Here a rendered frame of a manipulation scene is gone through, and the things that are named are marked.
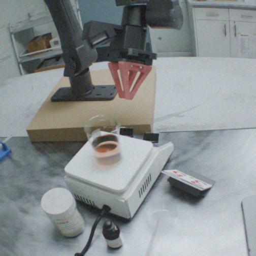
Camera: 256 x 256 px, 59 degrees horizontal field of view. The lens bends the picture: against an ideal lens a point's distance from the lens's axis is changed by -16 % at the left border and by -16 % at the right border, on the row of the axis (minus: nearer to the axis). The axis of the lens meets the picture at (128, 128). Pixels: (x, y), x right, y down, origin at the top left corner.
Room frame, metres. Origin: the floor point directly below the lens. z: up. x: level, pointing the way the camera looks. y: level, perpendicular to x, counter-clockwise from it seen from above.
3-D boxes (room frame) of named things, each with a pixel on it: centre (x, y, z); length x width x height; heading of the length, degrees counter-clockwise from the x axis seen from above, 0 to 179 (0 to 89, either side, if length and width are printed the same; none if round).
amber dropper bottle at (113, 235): (0.21, 0.05, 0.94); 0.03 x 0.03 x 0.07
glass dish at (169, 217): (0.25, -0.03, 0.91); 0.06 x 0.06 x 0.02
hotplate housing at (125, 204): (0.36, 0.03, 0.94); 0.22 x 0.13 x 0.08; 146
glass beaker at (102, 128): (0.34, 0.04, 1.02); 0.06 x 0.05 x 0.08; 61
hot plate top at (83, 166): (0.34, 0.04, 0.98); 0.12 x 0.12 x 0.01; 56
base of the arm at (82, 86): (0.67, 0.11, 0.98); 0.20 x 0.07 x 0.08; 70
